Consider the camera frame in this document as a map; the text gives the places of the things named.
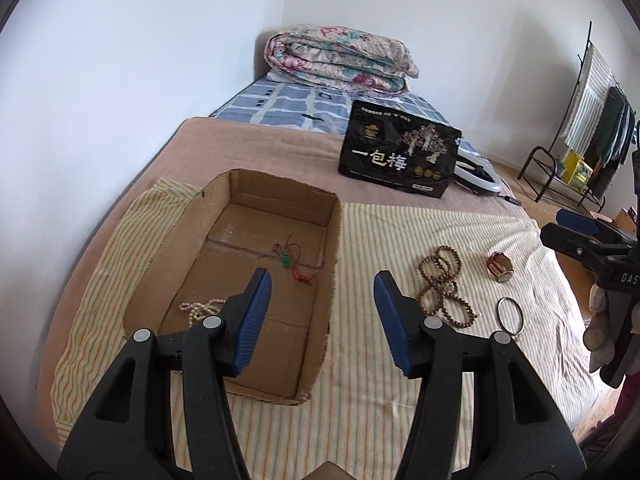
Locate person's right hand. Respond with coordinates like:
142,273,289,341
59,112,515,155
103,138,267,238
582,285,617,374

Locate brown wooden bead strand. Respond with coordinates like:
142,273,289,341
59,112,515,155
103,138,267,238
417,246,479,332

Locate dark hanging clothes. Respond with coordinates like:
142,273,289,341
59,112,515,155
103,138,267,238
582,86,639,197

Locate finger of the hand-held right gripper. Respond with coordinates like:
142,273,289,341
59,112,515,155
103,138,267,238
555,208,610,239
540,224,617,273

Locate thin dark bangle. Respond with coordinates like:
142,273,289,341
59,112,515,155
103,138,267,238
495,297,525,336

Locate cardboard box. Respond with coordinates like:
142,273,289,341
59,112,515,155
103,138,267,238
121,169,343,406

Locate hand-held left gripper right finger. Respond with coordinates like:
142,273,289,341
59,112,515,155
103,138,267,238
374,270,588,480

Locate striped towel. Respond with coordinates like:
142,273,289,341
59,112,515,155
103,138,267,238
560,45,614,147

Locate blue checked bed sheet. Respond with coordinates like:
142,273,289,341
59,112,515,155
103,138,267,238
207,76,482,159

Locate red string jade pendant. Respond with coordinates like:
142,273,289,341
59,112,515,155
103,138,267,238
272,242,318,287

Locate white bead bracelet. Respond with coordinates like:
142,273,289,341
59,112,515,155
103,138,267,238
179,298,227,327

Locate black metal clothes rack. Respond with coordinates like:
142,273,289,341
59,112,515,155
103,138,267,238
517,21,640,212

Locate folded floral quilt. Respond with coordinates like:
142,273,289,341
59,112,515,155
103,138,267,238
264,25,421,95

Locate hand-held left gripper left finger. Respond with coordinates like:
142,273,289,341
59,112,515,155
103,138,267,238
57,267,273,480

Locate yellow box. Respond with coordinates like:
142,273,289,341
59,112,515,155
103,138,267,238
564,151,594,192

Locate white ring light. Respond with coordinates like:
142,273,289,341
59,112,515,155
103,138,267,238
452,142,504,197

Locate black snack bag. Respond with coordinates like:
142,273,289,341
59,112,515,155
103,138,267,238
337,100,463,200

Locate yellow striped cloth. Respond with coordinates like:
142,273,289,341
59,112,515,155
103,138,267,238
50,177,608,480

